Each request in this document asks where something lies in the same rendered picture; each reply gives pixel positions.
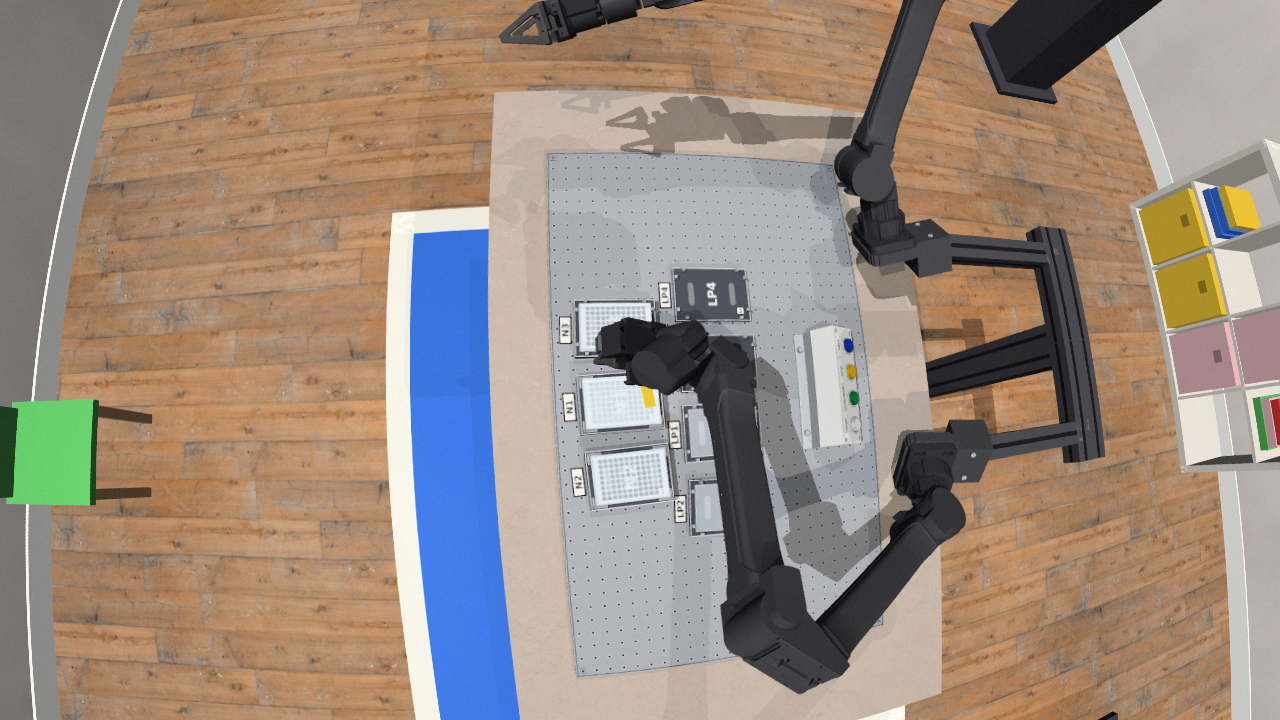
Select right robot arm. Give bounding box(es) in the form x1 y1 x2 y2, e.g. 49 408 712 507
561 0 946 255

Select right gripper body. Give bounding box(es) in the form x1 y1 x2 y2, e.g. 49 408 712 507
538 0 605 42

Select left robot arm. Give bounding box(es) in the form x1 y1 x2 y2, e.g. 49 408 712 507
595 320 966 694

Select grey operator panel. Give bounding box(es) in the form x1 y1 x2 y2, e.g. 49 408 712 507
794 325 861 448

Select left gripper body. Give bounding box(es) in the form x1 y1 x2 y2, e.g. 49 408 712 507
614 316 664 386

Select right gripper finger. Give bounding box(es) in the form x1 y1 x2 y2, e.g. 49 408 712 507
512 15 561 44
499 3 552 45

